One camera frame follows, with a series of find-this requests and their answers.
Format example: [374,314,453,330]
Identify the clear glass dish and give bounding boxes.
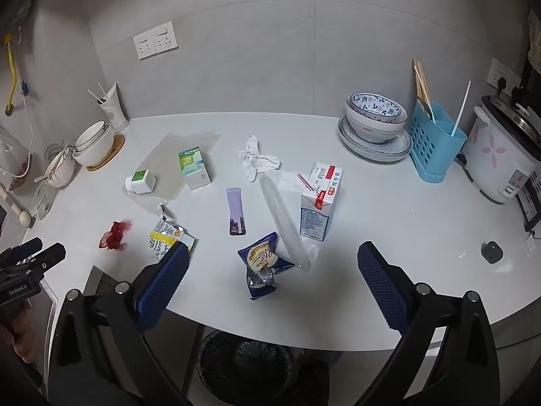
[33,180,58,221]

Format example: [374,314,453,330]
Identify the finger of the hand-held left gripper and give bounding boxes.
[15,243,67,280]
[0,237,44,265]

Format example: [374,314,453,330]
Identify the bundle of wooden chopsticks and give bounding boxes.
[412,58,432,113]

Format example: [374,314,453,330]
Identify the white floral rice cooker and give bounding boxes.
[463,95,541,204]

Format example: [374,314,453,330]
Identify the white cable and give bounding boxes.
[19,89,35,178]

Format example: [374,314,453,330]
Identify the yellow handled brush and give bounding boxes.
[4,34,18,117]

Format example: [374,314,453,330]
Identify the blue floral bowl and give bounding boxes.
[347,92,402,117]

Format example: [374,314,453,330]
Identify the white bowl red print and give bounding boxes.
[345,97,408,144]

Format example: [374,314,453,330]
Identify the white green bottle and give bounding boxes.
[124,170,157,196]

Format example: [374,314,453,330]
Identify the tall white cup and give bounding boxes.
[100,84,130,133]

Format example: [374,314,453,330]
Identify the blue striped plate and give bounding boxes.
[340,116,413,157]

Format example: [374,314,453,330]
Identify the bubble wrap sheet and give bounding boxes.
[122,132,221,216]

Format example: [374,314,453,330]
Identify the round wooden coaster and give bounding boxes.
[87,134,126,172]

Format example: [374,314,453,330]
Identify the red mesh net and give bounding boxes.
[98,219,133,251]

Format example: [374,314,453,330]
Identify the clear bag brown contents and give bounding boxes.
[0,127,33,192]

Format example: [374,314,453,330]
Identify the black box white label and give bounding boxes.
[516,173,541,233]

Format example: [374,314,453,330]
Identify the white blue milk carton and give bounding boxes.
[300,162,344,242]

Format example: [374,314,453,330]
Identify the clear plastic tube wrapper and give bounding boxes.
[259,174,317,272]

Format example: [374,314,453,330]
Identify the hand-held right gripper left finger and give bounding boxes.
[50,241,199,406]

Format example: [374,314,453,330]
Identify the white bowl black rim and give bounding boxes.
[75,121,111,150]

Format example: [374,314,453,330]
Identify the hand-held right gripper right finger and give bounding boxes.
[357,241,501,406]

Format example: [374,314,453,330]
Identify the blue utensil holder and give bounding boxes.
[411,100,468,183]

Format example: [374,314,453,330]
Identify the white plate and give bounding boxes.
[338,119,414,162]

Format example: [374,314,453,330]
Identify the small dark grey object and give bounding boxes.
[481,241,503,265]

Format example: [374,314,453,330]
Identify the yellow white wrapper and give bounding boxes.
[150,204,197,260]

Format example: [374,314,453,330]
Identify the person's left hand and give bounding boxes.
[0,298,37,362]

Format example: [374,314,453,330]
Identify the pink striped straw wrapper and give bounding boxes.
[277,171,316,194]

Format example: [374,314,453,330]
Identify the purple sachet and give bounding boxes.
[226,188,248,236]

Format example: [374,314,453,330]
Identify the black mesh trash basket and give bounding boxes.
[196,329,297,406]

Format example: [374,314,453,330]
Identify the large white bowl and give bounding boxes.
[73,129,116,167]

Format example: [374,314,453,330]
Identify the green white box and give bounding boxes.
[178,146,212,191]

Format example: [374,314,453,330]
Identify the white tissue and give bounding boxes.
[237,135,282,183]

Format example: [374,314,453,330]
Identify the blue snack wrapper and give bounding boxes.
[237,232,295,301]

